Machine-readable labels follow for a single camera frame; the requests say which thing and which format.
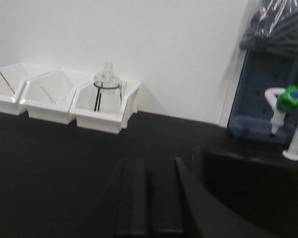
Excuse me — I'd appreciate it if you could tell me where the black lab sink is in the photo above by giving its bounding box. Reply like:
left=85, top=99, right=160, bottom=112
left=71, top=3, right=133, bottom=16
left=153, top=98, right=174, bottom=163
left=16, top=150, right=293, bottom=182
left=190, top=147, right=298, bottom=238

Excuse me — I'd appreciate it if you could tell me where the black wire tripod stand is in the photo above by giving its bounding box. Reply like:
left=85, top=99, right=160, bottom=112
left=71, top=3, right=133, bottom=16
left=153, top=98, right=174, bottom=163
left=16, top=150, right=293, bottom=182
left=94, top=81, right=122, bottom=114

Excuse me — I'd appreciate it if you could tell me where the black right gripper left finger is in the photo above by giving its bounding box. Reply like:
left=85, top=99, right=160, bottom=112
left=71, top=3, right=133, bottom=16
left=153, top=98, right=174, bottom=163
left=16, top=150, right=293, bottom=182
left=115, top=159, right=148, bottom=236

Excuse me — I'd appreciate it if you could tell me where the green stirring rod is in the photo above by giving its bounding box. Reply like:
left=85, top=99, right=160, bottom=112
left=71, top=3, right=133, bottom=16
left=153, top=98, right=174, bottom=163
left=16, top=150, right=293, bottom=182
left=41, top=86, right=56, bottom=105

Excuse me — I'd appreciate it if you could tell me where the red stirring rod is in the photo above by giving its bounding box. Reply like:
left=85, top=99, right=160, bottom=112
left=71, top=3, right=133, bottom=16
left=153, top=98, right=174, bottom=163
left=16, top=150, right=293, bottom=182
left=0, top=70, right=15, bottom=95

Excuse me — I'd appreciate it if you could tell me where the right white plastic bin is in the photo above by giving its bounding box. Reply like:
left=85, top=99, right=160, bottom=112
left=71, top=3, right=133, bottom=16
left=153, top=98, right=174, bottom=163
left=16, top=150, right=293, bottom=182
left=70, top=81, right=141, bottom=134

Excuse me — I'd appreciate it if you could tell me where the clear plastic wrap cover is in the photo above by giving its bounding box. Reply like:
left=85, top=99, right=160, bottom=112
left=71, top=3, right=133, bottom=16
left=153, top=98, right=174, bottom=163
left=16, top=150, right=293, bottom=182
left=239, top=0, right=298, bottom=55

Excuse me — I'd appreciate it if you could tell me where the blue pegboard drying rack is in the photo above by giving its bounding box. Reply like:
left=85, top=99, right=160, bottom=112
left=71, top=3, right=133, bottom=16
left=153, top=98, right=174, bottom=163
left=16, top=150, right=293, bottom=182
left=228, top=0, right=298, bottom=145

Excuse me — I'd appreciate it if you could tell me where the clear round glass flask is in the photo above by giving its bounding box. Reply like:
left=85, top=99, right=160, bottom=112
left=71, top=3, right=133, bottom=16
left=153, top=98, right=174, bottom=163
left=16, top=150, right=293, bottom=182
left=94, top=61, right=122, bottom=94

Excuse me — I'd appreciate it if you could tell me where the white plastic bin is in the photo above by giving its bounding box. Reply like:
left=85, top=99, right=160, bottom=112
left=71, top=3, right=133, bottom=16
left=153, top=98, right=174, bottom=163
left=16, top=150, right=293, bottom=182
left=70, top=81, right=141, bottom=134
left=0, top=62, right=58, bottom=116
left=19, top=68, right=93, bottom=124

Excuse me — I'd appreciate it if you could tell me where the green faucet knob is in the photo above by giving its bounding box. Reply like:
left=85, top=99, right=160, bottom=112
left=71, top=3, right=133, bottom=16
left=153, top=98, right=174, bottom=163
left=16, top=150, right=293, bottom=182
left=276, top=85, right=298, bottom=113

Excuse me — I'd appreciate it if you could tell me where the white lab faucet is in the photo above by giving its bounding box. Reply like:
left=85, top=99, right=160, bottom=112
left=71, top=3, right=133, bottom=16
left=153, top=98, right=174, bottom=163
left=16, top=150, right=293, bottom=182
left=264, top=87, right=298, bottom=161

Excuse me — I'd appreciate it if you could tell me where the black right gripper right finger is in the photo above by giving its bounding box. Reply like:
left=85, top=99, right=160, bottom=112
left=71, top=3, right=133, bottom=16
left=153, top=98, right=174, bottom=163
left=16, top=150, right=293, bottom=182
left=174, top=158, right=276, bottom=238

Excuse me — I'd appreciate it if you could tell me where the left white plastic bin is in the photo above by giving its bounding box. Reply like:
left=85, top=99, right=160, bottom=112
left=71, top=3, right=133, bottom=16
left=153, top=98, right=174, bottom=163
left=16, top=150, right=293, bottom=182
left=0, top=62, right=58, bottom=116

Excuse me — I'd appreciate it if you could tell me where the middle white plastic bin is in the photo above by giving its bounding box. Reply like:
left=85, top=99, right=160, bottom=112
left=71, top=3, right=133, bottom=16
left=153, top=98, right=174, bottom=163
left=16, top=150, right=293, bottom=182
left=19, top=68, right=93, bottom=124

